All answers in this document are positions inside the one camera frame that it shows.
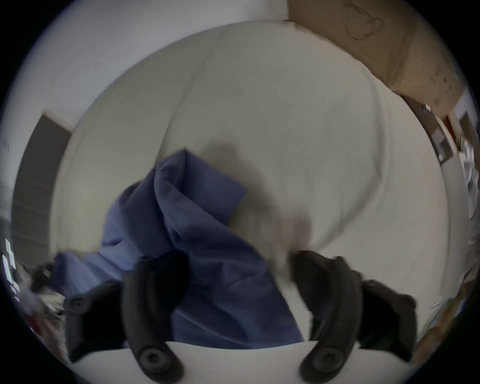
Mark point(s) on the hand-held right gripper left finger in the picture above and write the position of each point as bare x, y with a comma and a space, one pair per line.
144, 303

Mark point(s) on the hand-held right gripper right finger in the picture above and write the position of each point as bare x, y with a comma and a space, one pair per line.
337, 300

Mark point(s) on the dark blue shirt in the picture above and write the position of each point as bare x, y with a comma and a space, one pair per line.
195, 262

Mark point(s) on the brown cardboard carton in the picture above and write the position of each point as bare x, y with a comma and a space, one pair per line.
390, 45

